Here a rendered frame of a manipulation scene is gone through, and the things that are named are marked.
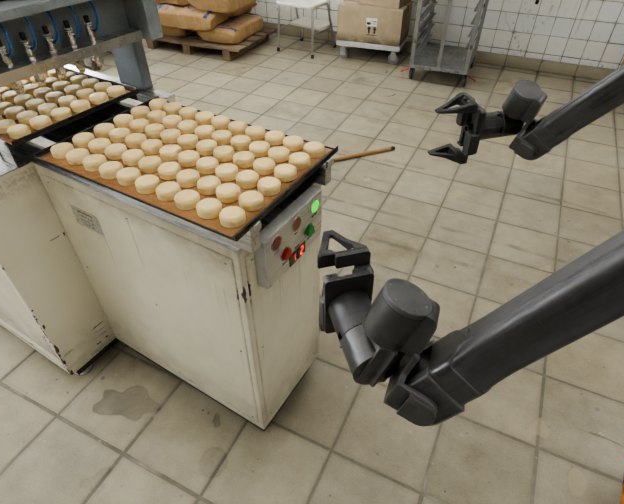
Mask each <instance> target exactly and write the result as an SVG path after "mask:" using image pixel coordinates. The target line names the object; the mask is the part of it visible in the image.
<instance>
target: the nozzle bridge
mask: <svg viewBox="0 0 624 504"><path fill-rule="evenodd" d="M88 1H91V2H92V3H93V5H94V7H95V9H96V12H97V16H98V20H99V28H98V30H97V31H96V32H95V35H96V38H97V41H96V42H90V41H89V38H88V36H87V33H86V30H85V26H84V19H83V15H88V17H89V20H90V22H91V23H92V25H93V28H96V18H95V14H94V11H93V8H92V6H91V5H90V4H89V2H88ZM67 6H71V7H72V8H73V10H74V12H75V14H76V17H77V20H78V24H79V30H80V31H79V35H78V36H77V38H76V41H77V44H78V47H77V48H71V47H70V46H69V43H68V40H67V37H66V34H65V30H64V28H65V27H64V24H63V20H68V21H69V24H70V27H71V28H72V30H73V32H74V34H76V32H77V28H76V23H75V19H74V16H73V14H72V12H71V10H70V9H69V8H68V7H67ZM46 11H49V12H50V13H51V14H52V16H53V18H54V20H55V23H56V26H57V30H58V35H59V39H58V42H57V43H56V44H55V45H56V47H57V48H56V49H57V50H58V53H57V54H54V55H52V54H50V53H49V49H48V48H47V45H46V43H45V40H44V36H43V30H42V28H41V26H43V25H46V26H47V27H48V30H49V32H50V33H51V34H52V36H53V39H54V40H55V39H56V34H55V29H54V26H53V23H52V20H51V18H50V16H49V15H48V14H47V12H46ZM25 16H26V18H27V19H28V20H29V22H30V24H31V26H32V29H33V31H34V35H35V38H36V48H35V49H34V53H35V56H36V58H37V59H36V60H35V61H29V60H27V56H26V55H25V52H24V50H23V47H22V45H21V42H20V40H21V39H20V36H19V34H18V32H20V31H24V32H25V34H26V37H27V39H29V42H30V43H31V45H32V46H33V38H32V35H31V31H30V29H29V26H28V24H27V22H26V21H25V19H24V18H23V17H25ZM0 22H1V24H2V25H3V26H4V28H5V30H6V32H7V34H8V36H9V39H10V42H11V46H12V55H11V57H10V58H11V60H12V63H13V65H14V66H13V68H9V69H7V68H5V67H4V66H3V63H2V61H1V59H0V87H2V86H5V85H8V84H11V83H14V82H17V81H20V80H23V79H26V78H29V77H32V76H35V75H38V74H41V73H44V72H47V71H50V70H53V69H56V68H59V67H62V66H65V65H68V64H71V63H74V62H77V61H80V60H83V59H86V58H89V57H92V56H95V55H98V54H101V53H104V52H107V51H110V50H112V54H113V57H114V61H115V64H116V68H117V71H118V74H119V78H120V81H121V83H123V84H126V85H130V86H133V87H136V89H139V90H143V91H146V90H149V89H151V88H153V84H152V80H151V76H150V72H149V68H148V63H147V59H146V55H145V51H144V47H143V43H142V40H143V39H147V40H155V39H158V38H161V37H163V33H162V28H161V23H160V19H159V14H158V9H157V4H156V0H4V1H0ZM0 39H1V42H2V44H3V45H4V46H5V48H6V49H7V51H8V53H9V47H8V43H7V40H6V37H5V35H4V32H3V30H2V28H1V27H0Z"/></svg>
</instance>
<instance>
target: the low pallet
mask: <svg viewBox="0 0 624 504"><path fill-rule="evenodd" d="M276 31H277V29H275V28H267V27H263V28H262V30H260V31H258V32H257V33H255V34H253V35H252V36H250V37H248V38H247V39H245V40H243V41H242V42H240V43H238V44H228V43H218V42H211V41H206V40H204V39H202V38H201V37H200V36H199V35H197V31H196V32H194V33H192V34H189V35H187V36H184V37H183V36H171V35H164V34H163V37H161V38H158V39H155V40H147V39H146V43H147V47H148V48H149V49H156V48H158V47H160V46H162V45H164V44H167V43H176V44H182V46H183V51H184V54H187V55H191V54H193V53H195V52H197V51H199V50H201V49H203V48H210V49H219V50H222V53H223V60H226V61H231V60H233V59H235V58H237V57H238V56H240V55H242V54H243V53H245V52H247V51H248V50H250V49H252V48H254V47H255V46H257V45H259V44H260V43H262V42H264V41H265V40H267V39H269V34H273V33H275V32H276Z"/></svg>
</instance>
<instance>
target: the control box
mask: <svg viewBox="0 0 624 504"><path fill-rule="evenodd" d="M316 200H318V201H319V206H318V209H317V210H316V212H314V213H313V212H312V206H313V203H314V202H315V201H316ZM298 217H300V218H301V224H300V227H299V228H298V229H297V230H296V231H295V230H294V229H293V225H294V222H295V220H296V219H297V218H298ZM310 224H311V225H313V226H314V232H313V234H312V235H311V236H310V237H308V236H306V234H305V232H306V229H307V227H308V225H310ZM321 225H322V189H321V188H318V187H315V186H310V187H309V188H308V189H307V190H306V191H305V192H304V193H303V194H302V195H300V196H299V197H298V198H297V199H296V200H295V201H294V202H293V203H292V204H290V205H289V206H288V207H287V208H286V209H285V210H284V211H283V212H282V213H280V214H279V215H278V216H277V217H276V218H275V219H274V220H273V221H272V222H270V223H269V224H268V225H267V226H266V227H265V228H264V229H263V230H262V231H260V242H261V247H260V248H259V249H258V250H256V251H255V252H254V254H255V263H256V272H257V280H258V285H259V286H261V287H263V288H266V289H269V288H271V287H272V286H273V284H274V283H275V282H276V281H277V280H278V279H279V278H280V277H281V276H282V275H283V274H284V273H285V272H286V271H287V270H288V269H289V267H291V266H292V265H293V263H292V257H293V258H294V257H295V255H294V256H293V254H294V253H296V261H297V260H298V259H299V258H300V257H301V255H300V252H301V253H302V252H303V250H302V249H304V252H305V250H306V249H307V248H308V247H309V246H310V245H311V244H312V243H313V242H314V241H315V240H316V239H317V238H318V237H319V236H320V235H321ZM279 236H280V237H281V244H280V246H279V248H278V249H277V250H273V243H274V241H275V239H276V238H277V237H279ZM302 245H304V248H303V247H302V248H301V246H302ZM287 247H288V248H291V250H292V253H291V256H290V258H289V259H288V260H283V259H282V254H283V251H284V250H285V248H287ZM300 248H301V250H302V251H300ZM304 252H303V253H304ZM294 261H295V259H294ZM296 261H295V262H296ZM295 262H294V263H295Z"/></svg>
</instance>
